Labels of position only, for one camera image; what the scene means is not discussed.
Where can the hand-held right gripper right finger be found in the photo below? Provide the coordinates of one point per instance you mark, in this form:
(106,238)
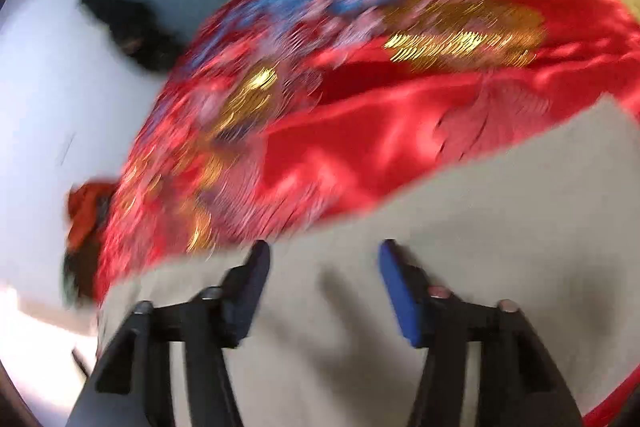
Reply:
(400,299)

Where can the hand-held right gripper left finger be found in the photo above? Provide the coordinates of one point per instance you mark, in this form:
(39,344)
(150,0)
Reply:
(250,289)

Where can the beige pants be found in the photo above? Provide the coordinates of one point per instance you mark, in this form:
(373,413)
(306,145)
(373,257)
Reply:
(500,207)

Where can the red floral satin blanket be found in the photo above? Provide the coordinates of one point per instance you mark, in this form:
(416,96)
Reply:
(375,142)

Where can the red orange garment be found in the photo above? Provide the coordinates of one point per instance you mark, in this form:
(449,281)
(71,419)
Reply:
(85,212)

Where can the black hanging coat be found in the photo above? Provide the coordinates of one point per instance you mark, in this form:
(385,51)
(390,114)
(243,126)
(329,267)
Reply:
(130,27)

